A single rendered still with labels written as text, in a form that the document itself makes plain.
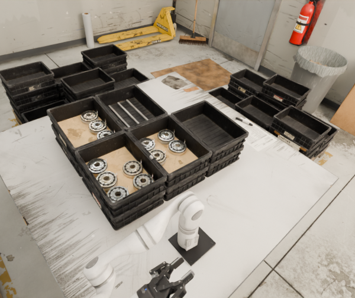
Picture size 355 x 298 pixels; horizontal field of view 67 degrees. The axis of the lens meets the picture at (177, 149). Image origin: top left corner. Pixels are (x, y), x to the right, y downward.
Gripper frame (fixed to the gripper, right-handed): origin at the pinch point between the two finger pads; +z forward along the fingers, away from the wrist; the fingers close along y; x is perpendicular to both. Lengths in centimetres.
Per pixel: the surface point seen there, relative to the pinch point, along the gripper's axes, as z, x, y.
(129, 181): 5, 4, 67
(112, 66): 66, -23, 242
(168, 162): 28, 11, 70
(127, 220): -7, 15, 57
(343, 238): 118, 153, 45
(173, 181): 22, 13, 56
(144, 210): 2, 18, 59
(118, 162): 6, -2, 80
